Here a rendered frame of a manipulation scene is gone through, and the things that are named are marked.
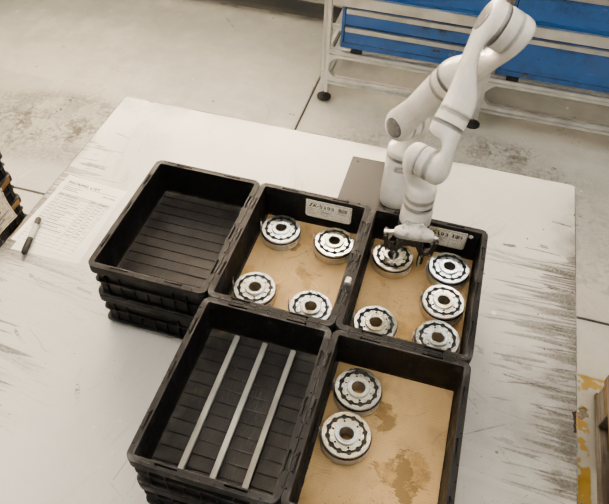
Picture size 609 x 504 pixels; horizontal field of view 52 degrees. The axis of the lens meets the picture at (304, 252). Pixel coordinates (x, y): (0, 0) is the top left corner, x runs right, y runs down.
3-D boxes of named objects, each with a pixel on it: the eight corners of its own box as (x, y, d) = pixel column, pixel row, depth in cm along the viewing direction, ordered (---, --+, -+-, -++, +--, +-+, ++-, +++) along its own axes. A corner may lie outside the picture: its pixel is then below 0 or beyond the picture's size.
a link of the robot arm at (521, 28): (544, 12, 129) (471, 76, 152) (506, -11, 127) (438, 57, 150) (536, 46, 126) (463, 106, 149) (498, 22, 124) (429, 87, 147)
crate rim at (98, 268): (159, 165, 174) (158, 158, 172) (261, 188, 169) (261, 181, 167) (87, 271, 148) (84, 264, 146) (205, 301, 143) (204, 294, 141)
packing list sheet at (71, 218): (63, 174, 201) (63, 173, 201) (130, 189, 197) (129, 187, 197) (4, 247, 180) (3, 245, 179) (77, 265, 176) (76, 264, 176)
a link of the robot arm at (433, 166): (435, 186, 132) (469, 126, 129) (401, 168, 136) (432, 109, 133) (444, 190, 138) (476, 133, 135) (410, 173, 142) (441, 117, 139)
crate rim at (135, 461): (205, 301, 143) (204, 295, 141) (332, 333, 138) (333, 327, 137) (125, 464, 118) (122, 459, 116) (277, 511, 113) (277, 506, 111)
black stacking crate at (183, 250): (164, 191, 181) (158, 160, 172) (261, 213, 176) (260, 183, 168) (97, 295, 155) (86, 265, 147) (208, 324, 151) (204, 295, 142)
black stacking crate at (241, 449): (209, 326, 150) (205, 297, 142) (329, 357, 145) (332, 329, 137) (135, 483, 125) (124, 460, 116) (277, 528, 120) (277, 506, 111)
